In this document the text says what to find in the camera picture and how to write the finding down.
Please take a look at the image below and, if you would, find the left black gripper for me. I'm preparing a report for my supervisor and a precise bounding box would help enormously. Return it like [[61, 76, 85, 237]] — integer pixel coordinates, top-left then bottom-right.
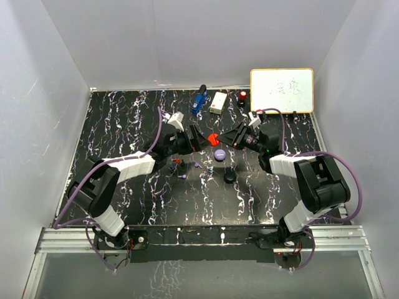
[[165, 125, 211, 157]]

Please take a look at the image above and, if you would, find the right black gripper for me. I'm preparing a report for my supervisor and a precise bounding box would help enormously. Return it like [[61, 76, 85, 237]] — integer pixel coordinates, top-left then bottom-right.
[[216, 121, 265, 154]]

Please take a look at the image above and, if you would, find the orange earbud charging case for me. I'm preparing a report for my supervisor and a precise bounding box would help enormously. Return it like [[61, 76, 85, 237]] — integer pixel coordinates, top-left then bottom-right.
[[208, 133, 220, 146]]

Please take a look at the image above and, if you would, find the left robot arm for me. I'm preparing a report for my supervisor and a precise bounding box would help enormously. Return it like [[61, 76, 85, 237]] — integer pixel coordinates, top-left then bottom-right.
[[66, 124, 211, 249]]

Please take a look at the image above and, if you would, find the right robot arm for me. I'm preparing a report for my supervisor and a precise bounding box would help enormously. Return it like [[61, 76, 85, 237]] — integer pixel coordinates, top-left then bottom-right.
[[216, 122, 350, 247]]

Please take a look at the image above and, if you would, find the white rectangular box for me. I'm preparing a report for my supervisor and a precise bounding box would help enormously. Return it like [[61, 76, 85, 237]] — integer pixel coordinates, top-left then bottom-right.
[[209, 92, 227, 115]]

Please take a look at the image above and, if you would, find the blue black stapler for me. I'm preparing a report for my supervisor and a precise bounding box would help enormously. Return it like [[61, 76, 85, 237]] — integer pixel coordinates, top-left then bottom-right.
[[191, 84, 208, 114]]

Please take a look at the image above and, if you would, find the red emergency stop button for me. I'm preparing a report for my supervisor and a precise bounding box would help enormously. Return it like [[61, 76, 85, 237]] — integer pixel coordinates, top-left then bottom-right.
[[238, 90, 247, 107]]

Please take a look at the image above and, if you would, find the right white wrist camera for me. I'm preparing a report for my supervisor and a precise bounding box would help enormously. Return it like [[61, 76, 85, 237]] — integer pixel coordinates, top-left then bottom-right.
[[248, 112, 261, 130]]

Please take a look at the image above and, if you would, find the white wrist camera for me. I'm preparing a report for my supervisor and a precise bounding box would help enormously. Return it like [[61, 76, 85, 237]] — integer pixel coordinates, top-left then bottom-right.
[[163, 112, 185, 132], [248, 112, 261, 130]]

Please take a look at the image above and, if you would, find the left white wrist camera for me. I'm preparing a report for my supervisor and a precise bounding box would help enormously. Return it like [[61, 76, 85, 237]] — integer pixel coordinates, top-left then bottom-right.
[[163, 112, 185, 132]]

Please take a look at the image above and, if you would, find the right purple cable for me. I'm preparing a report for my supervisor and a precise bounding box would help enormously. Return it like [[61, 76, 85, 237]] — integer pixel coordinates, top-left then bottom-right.
[[254, 107, 364, 275]]

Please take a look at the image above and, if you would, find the white whiteboard wooden frame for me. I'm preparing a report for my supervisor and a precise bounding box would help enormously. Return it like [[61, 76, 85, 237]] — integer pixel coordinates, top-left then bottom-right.
[[250, 68, 314, 114]]

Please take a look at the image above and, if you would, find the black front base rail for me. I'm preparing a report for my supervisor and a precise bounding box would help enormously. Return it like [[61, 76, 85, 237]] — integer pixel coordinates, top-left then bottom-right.
[[93, 224, 315, 264]]

